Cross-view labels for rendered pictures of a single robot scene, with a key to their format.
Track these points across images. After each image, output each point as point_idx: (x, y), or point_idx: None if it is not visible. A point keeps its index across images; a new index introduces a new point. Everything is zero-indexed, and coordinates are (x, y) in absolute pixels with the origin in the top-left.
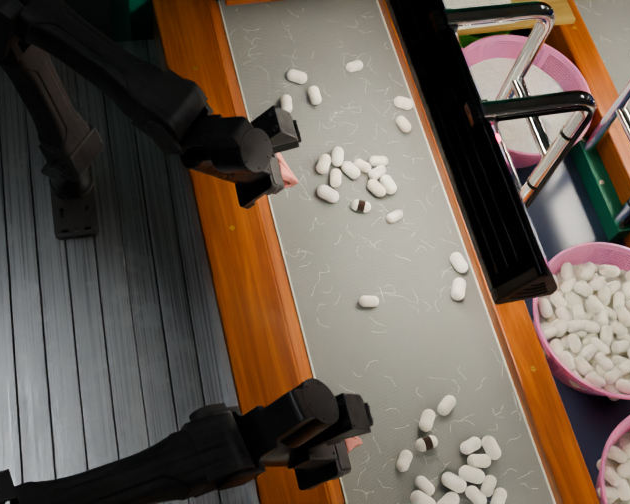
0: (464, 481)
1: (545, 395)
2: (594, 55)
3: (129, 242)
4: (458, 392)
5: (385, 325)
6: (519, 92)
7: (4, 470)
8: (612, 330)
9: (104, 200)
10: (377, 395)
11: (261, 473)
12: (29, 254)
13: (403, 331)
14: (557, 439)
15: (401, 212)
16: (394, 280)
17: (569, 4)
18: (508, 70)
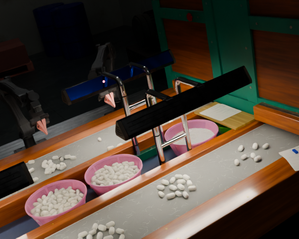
0: (51, 164)
1: (80, 167)
2: (225, 137)
3: None
4: (79, 160)
5: (94, 144)
6: None
7: (9, 76)
8: (112, 176)
9: None
10: (73, 150)
11: (22, 104)
12: (98, 114)
13: (94, 147)
14: (67, 172)
15: None
16: (109, 141)
17: (244, 127)
18: (205, 132)
